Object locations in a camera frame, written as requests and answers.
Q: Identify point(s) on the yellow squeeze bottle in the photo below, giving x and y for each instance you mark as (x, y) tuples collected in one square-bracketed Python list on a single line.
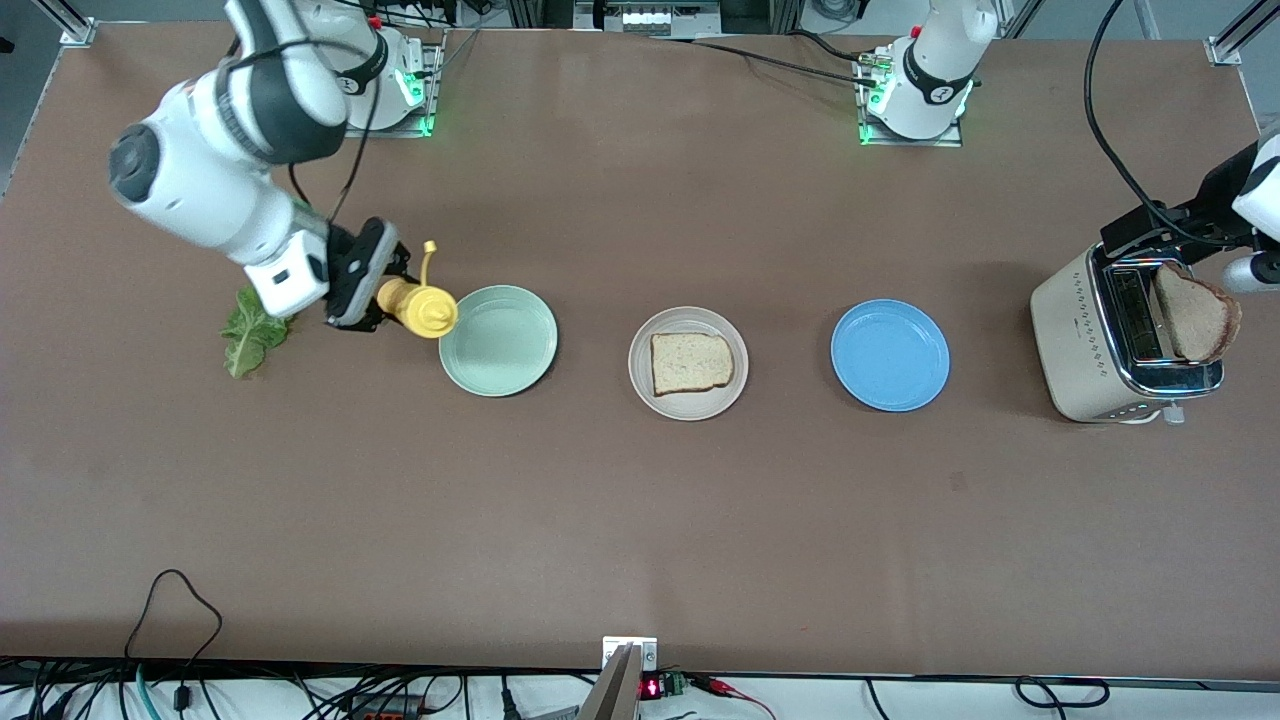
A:
[(432, 312)]

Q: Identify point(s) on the blue plate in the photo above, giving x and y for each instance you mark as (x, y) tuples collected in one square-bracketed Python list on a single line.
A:
[(890, 355)]

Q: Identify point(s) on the mint green plate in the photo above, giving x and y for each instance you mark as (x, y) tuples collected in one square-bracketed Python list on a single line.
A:
[(498, 340)]

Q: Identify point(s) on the light bread slice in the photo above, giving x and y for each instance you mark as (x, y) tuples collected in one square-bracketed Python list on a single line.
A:
[(690, 362)]

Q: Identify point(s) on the cream and chrome toaster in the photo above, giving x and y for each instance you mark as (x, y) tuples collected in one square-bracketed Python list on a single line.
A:
[(1075, 340)]

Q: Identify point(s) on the white power box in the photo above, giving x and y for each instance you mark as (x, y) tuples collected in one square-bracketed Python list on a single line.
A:
[(650, 18)]

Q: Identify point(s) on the grey aluminium bar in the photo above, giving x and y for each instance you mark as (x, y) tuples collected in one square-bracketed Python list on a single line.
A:
[(615, 695)]

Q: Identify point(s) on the white metal bracket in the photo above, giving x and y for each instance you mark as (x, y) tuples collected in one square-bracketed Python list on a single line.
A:
[(612, 650)]

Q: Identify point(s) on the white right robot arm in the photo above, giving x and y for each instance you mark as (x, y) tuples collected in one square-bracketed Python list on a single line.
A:
[(200, 190)]

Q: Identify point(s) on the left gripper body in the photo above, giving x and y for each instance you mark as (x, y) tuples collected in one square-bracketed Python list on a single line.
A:
[(1214, 199)]

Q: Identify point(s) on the aluminium frame post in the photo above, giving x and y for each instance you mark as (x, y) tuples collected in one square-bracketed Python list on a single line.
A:
[(75, 28), (1225, 48)]

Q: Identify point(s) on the brown-crusted bread slice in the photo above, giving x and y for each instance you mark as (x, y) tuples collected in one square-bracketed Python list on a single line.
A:
[(1200, 320)]

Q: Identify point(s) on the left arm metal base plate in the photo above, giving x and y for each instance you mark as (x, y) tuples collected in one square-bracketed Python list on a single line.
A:
[(945, 140)]

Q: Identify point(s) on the red display circuit module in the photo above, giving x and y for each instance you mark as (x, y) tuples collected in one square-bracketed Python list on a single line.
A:
[(652, 688)]

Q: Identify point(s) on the green lettuce leaf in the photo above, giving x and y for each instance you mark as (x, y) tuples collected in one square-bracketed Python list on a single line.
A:
[(250, 335)]

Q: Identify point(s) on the beige plate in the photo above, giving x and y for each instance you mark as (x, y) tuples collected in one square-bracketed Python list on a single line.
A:
[(690, 408)]

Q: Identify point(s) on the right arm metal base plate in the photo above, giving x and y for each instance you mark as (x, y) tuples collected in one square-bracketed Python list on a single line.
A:
[(400, 130)]

